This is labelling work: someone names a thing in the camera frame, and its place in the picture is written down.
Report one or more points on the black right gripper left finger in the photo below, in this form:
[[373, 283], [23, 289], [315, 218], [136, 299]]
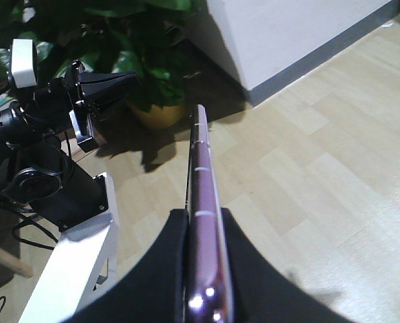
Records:
[[152, 291]]

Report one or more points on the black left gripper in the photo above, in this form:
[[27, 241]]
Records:
[[67, 102]]

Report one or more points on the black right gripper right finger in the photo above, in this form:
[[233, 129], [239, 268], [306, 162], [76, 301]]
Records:
[[261, 293]]

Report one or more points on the black smartphone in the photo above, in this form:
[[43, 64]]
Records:
[[209, 290]]

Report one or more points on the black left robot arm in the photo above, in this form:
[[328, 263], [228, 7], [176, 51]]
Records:
[[34, 170]]

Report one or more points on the green potted plant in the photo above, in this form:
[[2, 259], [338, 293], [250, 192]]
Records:
[[107, 36]]

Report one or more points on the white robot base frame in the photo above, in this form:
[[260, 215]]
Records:
[[81, 268]]

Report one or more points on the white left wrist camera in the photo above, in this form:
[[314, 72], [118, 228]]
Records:
[[23, 63]]

